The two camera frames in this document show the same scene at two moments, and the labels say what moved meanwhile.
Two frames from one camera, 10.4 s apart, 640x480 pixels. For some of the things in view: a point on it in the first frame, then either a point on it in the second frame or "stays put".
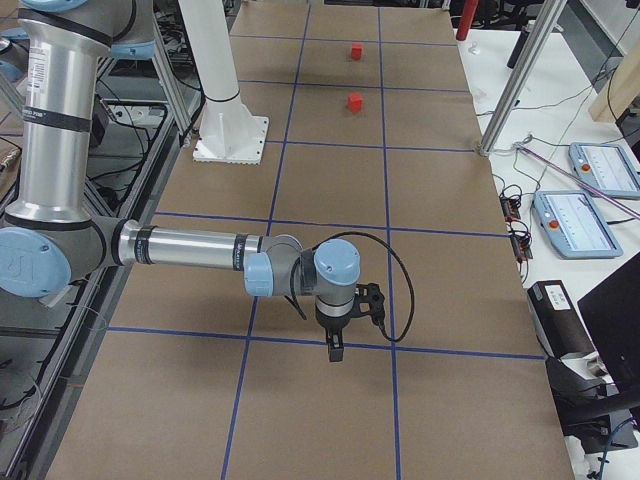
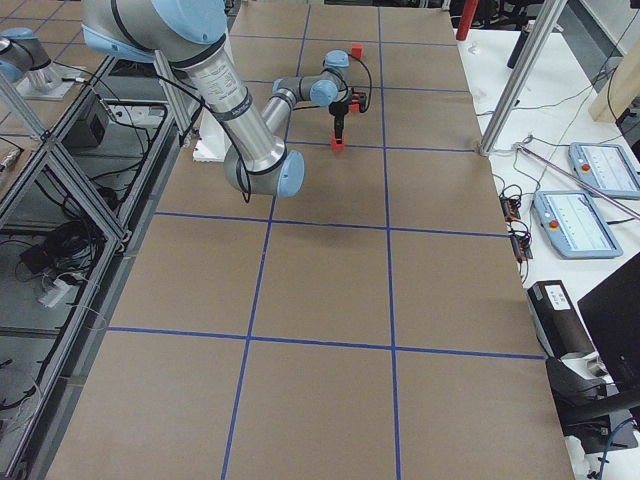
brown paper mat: (372, 131) stays put
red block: (355, 101) stays put
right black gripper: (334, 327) to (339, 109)
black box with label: (560, 328) stays put
